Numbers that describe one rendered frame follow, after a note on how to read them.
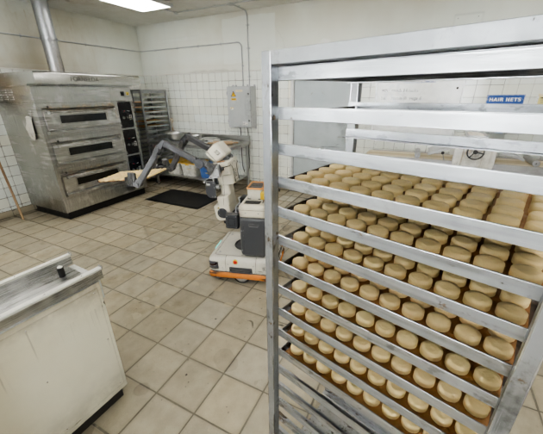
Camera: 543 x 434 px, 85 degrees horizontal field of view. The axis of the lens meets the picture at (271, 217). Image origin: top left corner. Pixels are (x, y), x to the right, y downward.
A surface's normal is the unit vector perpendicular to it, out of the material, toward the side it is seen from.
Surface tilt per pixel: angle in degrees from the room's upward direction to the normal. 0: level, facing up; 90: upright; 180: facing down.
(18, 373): 90
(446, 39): 90
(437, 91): 90
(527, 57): 90
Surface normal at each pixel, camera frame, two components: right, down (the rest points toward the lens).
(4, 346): 0.87, 0.18
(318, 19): -0.44, 0.35
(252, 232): -0.19, 0.38
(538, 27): -0.66, 0.29
